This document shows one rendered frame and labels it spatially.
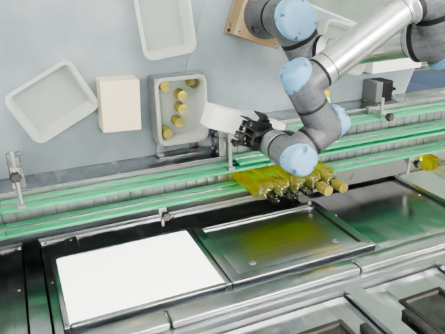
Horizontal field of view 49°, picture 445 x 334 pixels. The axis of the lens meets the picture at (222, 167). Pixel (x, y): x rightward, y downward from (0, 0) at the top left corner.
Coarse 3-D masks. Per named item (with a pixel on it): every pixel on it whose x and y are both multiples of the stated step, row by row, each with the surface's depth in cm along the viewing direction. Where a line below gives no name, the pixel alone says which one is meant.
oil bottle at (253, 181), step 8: (240, 176) 163; (248, 176) 158; (256, 176) 158; (264, 176) 158; (240, 184) 165; (248, 184) 158; (256, 184) 153; (264, 184) 152; (272, 184) 153; (256, 192) 154; (264, 192) 152
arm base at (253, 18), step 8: (248, 0) 156; (256, 0) 154; (264, 0) 151; (248, 8) 154; (256, 8) 152; (248, 16) 155; (256, 16) 152; (248, 24) 156; (256, 24) 153; (256, 32) 157; (264, 32) 154
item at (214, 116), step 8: (208, 104) 137; (208, 112) 136; (216, 112) 134; (224, 112) 135; (232, 112) 136; (208, 120) 135; (216, 120) 135; (224, 120) 136; (232, 120) 137; (240, 120) 138; (272, 120) 145; (216, 128) 136; (224, 128) 137; (232, 128) 138; (280, 128) 144
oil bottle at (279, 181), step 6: (258, 168) 165; (264, 168) 164; (270, 168) 164; (264, 174) 160; (270, 174) 160; (276, 174) 159; (276, 180) 155; (282, 180) 155; (288, 180) 156; (276, 186) 154; (282, 186) 154; (288, 186) 155; (276, 192) 155
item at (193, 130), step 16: (160, 80) 153; (176, 80) 155; (160, 96) 162; (192, 96) 166; (160, 112) 164; (176, 112) 166; (192, 112) 168; (160, 128) 158; (176, 128) 168; (192, 128) 170; (208, 128) 165
